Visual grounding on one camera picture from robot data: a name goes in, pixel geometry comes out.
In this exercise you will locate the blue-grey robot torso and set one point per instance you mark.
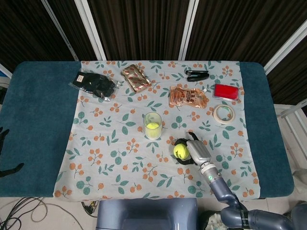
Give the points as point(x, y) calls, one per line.
point(146, 215)

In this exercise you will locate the black gloves in plastic bag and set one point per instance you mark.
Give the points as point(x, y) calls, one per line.
point(96, 83)

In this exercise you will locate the clear plastic cup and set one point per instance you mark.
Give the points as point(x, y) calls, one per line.
point(158, 119)

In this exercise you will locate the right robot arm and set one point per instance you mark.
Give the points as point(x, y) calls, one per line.
point(220, 189)

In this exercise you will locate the red ink pad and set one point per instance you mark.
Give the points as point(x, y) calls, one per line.
point(226, 92)

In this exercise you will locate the gold red snack packet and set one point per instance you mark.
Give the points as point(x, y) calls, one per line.
point(135, 77)

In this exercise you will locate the floral leaf print tablecloth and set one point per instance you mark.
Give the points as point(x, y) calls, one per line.
point(108, 148)

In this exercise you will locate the white metal rack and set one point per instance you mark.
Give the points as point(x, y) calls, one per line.
point(292, 119)

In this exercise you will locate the dark folding screen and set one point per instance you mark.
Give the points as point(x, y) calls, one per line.
point(144, 26)

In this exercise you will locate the teal table cover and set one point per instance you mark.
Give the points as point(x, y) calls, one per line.
point(36, 119)

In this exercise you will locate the yellow tennis ball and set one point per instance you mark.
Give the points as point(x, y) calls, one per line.
point(181, 152)
point(152, 127)

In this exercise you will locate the black trash bin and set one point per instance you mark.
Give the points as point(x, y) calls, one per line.
point(211, 221)

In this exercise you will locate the beige masking tape roll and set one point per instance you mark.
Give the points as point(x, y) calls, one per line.
point(216, 117)

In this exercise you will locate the black stapler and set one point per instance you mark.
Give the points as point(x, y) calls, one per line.
point(196, 75)

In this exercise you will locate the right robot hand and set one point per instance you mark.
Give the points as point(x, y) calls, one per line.
point(199, 153)

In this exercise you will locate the orange spout pouch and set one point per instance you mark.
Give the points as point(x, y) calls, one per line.
point(187, 95)

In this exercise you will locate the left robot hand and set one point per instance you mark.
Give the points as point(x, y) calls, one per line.
point(10, 170)

